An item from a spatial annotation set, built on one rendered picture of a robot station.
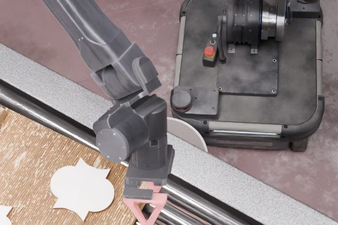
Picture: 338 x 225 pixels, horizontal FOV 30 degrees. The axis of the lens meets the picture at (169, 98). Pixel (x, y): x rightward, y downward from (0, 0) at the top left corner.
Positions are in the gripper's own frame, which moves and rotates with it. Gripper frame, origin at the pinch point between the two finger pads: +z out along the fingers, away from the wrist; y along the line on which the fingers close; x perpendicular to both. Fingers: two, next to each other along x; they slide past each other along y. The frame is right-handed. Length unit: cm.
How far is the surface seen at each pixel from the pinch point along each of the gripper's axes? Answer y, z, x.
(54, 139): -33.0, 9.3, -26.8
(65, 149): -31.1, 10.5, -23.8
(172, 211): -21.4, 18.1, 1.3
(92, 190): -22.3, 14.6, -16.0
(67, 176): -24.8, 13.1, -21.9
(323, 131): -126, 59, 48
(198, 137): -89, 42, 2
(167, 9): -174, 30, -17
